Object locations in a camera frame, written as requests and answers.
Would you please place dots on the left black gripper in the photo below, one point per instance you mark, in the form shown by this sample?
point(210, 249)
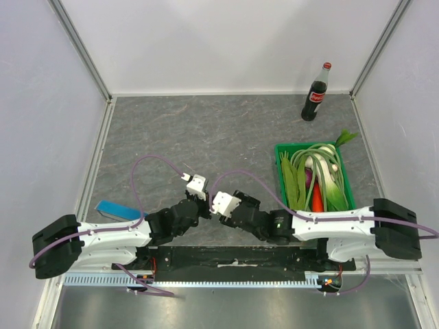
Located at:
point(205, 203)

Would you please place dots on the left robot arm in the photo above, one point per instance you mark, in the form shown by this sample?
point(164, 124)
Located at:
point(67, 243)

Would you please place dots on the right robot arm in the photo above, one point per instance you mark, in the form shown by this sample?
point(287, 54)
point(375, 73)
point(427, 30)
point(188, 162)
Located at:
point(385, 228)

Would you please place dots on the blue small box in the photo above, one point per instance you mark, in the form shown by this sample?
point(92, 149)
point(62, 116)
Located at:
point(117, 212)

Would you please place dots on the purple onion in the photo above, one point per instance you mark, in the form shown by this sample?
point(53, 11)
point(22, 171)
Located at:
point(308, 177)

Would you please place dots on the orange carrot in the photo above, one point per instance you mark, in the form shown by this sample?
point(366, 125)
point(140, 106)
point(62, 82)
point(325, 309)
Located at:
point(317, 202)

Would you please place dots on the green long beans bundle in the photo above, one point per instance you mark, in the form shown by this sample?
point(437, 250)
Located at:
point(326, 165)

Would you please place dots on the cola glass bottle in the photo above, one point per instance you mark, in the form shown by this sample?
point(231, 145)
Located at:
point(316, 93)

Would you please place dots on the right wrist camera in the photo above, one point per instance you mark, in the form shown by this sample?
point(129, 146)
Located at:
point(224, 204)

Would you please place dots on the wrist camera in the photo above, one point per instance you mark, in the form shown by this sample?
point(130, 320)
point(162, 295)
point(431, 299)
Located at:
point(224, 204)
point(196, 185)

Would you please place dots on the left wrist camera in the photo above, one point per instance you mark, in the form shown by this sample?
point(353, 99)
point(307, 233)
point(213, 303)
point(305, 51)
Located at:
point(196, 185)

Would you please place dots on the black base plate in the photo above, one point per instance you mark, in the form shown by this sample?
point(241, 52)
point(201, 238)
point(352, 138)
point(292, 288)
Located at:
point(233, 263)

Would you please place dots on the grey cable duct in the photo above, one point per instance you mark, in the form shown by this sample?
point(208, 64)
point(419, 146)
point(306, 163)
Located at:
point(310, 281)

